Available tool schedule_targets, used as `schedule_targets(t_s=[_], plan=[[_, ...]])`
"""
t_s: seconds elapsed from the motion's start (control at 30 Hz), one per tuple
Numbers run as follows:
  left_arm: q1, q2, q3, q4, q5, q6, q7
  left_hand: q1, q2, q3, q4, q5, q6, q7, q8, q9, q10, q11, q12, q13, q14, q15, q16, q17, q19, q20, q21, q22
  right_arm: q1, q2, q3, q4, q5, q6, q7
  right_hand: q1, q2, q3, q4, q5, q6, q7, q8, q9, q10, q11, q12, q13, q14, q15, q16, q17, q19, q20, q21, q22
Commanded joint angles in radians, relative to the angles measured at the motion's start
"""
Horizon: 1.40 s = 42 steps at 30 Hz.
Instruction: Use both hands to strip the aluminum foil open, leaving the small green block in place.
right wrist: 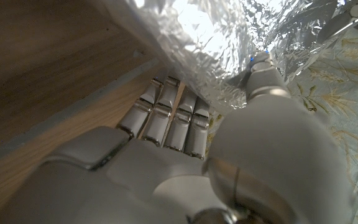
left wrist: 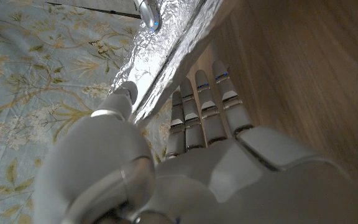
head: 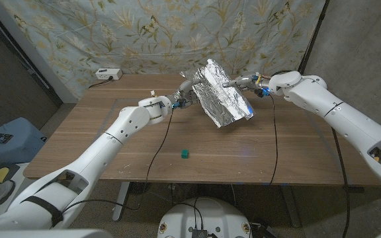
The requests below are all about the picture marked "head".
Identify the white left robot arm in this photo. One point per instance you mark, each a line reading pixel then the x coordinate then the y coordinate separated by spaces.
pixel 111 139

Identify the small green block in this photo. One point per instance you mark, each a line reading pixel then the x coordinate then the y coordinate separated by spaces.
pixel 185 154

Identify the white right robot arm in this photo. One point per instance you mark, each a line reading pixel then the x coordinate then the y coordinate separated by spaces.
pixel 326 105

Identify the grey table leg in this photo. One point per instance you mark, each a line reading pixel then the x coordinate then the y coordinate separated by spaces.
pixel 291 206
pixel 121 201

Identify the white power strip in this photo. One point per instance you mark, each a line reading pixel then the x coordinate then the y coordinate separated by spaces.
pixel 108 73

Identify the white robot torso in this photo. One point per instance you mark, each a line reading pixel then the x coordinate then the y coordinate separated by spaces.
pixel 205 215

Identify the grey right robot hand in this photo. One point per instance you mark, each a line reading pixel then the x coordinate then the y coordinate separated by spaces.
pixel 250 82

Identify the crinkled aluminum foil sheet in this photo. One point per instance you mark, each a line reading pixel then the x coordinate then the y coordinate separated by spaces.
pixel 220 96

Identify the black backdrop pole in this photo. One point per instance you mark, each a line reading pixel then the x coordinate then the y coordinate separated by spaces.
pixel 313 36

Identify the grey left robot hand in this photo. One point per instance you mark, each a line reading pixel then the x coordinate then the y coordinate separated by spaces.
pixel 185 94

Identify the grey tape strip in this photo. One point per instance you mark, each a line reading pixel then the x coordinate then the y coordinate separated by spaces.
pixel 111 109
pixel 127 98

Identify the black perforated panel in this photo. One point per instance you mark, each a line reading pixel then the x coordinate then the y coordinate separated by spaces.
pixel 8 86

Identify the floral printed backdrop cloth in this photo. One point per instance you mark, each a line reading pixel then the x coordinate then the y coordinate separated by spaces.
pixel 144 33

